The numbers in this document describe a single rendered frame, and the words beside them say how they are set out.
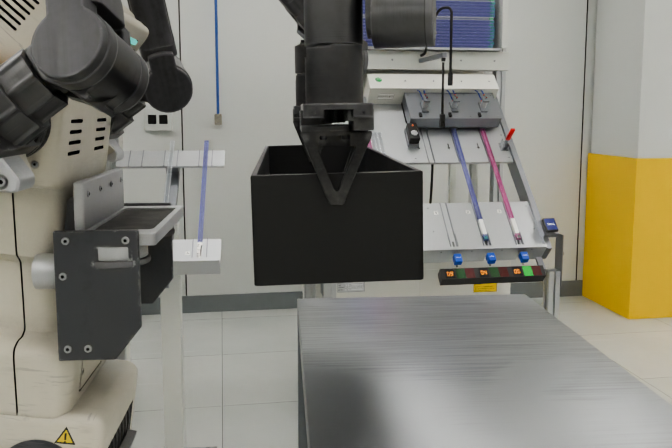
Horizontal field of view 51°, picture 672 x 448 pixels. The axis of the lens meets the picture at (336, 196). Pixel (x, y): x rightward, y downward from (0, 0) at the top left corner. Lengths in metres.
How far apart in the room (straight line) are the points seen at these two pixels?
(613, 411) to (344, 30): 0.56
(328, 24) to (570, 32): 3.95
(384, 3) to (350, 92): 0.09
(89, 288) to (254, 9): 3.31
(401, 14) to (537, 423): 0.49
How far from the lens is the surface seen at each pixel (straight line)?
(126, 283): 0.90
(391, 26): 0.67
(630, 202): 4.24
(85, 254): 0.90
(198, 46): 4.09
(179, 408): 2.41
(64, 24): 0.76
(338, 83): 0.68
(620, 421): 0.93
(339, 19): 0.68
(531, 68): 4.47
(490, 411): 0.91
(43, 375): 0.98
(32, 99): 0.78
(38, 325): 1.01
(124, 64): 0.76
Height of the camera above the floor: 1.16
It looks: 7 degrees down
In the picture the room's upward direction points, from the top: straight up
